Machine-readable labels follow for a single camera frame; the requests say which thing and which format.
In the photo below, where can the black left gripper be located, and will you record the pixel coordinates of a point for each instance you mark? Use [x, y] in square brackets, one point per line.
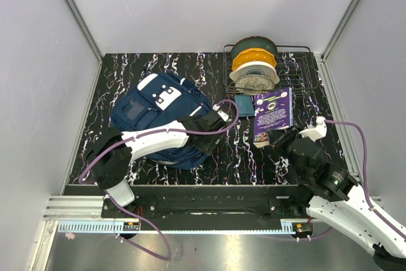
[208, 147]

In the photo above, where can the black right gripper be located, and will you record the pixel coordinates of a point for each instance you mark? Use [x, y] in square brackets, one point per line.
[278, 137]

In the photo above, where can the purple paperback book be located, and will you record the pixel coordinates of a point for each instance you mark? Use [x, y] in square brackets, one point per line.
[272, 111]

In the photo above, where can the navy blue student backpack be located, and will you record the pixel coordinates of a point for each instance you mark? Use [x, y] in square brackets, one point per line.
[158, 99]

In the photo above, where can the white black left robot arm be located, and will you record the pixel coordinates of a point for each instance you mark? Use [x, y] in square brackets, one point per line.
[109, 160]

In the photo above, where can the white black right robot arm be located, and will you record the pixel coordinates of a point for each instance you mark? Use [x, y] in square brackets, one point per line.
[330, 193]

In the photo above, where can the speckled grey plate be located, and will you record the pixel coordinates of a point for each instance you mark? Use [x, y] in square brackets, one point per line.
[254, 84]

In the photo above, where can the white plate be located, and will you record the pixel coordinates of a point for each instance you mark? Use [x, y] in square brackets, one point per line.
[255, 68]

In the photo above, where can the yellow plate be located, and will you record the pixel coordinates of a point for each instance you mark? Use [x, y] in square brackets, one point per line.
[251, 55]

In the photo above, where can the dark green plate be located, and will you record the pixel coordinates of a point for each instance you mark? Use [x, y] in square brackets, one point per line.
[253, 42]

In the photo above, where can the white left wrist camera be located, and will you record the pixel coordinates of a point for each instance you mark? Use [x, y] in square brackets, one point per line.
[225, 117]

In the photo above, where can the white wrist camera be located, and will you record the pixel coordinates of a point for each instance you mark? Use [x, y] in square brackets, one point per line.
[225, 117]
[316, 132]

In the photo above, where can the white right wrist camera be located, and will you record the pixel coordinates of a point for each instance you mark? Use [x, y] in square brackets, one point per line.
[316, 132]

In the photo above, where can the black wire dish rack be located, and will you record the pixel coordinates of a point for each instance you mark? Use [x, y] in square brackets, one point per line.
[296, 68]

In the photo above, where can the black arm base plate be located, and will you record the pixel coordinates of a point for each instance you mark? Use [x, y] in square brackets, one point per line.
[152, 207]

